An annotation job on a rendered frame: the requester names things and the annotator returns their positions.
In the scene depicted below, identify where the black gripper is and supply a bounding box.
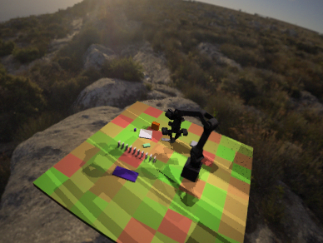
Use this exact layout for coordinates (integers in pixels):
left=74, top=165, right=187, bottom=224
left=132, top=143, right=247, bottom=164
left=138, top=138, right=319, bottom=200
left=161, top=123, right=188, bottom=141

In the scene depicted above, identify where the orange block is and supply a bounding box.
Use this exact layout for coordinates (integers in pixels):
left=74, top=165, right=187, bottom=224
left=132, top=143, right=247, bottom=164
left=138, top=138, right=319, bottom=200
left=151, top=121, right=160, bottom=131

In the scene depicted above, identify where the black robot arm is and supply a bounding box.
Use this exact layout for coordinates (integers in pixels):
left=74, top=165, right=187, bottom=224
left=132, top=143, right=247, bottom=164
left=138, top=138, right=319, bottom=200
left=165, top=107, right=219, bottom=170

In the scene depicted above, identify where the purple flat rectangular block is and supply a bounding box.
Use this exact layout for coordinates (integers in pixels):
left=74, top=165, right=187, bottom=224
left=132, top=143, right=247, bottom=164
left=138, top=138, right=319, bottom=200
left=112, top=166, right=138, bottom=182

